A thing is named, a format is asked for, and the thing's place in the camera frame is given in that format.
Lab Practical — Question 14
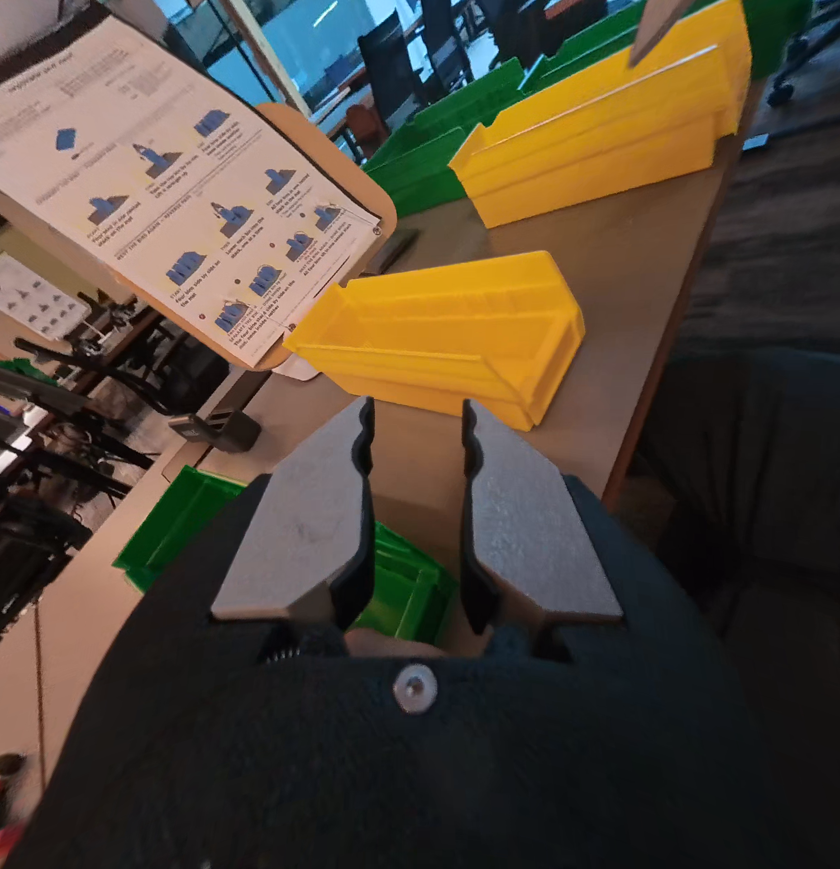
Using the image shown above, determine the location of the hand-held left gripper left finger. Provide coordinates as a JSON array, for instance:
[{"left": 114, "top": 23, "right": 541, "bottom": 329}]
[{"left": 210, "top": 396, "right": 378, "bottom": 632}]

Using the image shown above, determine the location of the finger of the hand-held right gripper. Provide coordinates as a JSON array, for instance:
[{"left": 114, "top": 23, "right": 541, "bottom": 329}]
[{"left": 627, "top": 0, "right": 687, "bottom": 69}]

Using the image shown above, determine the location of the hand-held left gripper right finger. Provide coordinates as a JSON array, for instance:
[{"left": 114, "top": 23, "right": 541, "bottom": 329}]
[{"left": 459, "top": 398, "right": 626, "bottom": 635}]

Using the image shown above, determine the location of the green plastic bin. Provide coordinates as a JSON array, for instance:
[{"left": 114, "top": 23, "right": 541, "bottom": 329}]
[
  {"left": 362, "top": 57, "right": 530, "bottom": 218},
  {"left": 751, "top": 0, "right": 816, "bottom": 77},
  {"left": 112, "top": 465, "right": 459, "bottom": 646},
  {"left": 518, "top": 0, "right": 668, "bottom": 92}
]

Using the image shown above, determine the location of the yellow plastic bin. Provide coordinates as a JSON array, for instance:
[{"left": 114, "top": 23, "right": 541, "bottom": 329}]
[
  {"left": 282, "top": 250, "right": 586, "bottom": 433},
  {"left": 449, "top": 0, "right": 755, "bottom": 229}
]

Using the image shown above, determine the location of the black desk device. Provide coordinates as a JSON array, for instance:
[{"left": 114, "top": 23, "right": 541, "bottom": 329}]
[{"left": 169, "top": 407, "right": 263, "bottom": 454}]

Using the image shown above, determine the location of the black chair base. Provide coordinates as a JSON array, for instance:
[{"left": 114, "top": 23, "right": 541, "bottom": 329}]
[{"left": 765, "top": 34, "right": 813, "bottom": 108}]

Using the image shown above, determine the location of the person's dark clothing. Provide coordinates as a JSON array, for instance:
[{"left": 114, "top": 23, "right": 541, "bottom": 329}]
[{"left": 634, "top": 349, "right": 840, "bottom": 687}]

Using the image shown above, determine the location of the black office chair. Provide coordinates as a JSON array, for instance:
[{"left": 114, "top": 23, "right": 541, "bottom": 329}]
[
  {"left": 420, "top": 0, "right": 477, "bottom": 96},
  {"left": 358, "top": 10, "right": 429, "bottom": 130}
]

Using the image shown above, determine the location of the wooden display board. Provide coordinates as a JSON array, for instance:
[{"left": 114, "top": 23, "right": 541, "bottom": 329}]
[{"left": 0, "top": 0, "right": 399, "bottom": 373}]

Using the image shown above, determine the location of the printed instruction sheet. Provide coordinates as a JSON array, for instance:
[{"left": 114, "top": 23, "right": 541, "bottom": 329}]
[{"left": 0, "top": 14, "right": 383, "bottom": 364}]

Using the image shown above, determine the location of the thin dark cable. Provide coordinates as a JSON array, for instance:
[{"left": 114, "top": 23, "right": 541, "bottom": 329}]
[{"left": 30, "top": 597, "right": 49, "bottom": 788}]

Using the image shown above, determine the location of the wall instruction poster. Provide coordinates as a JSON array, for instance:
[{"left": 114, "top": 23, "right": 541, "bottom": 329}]
[{"left": 0, "top": 251, "right": 88, "bottom": 340}]

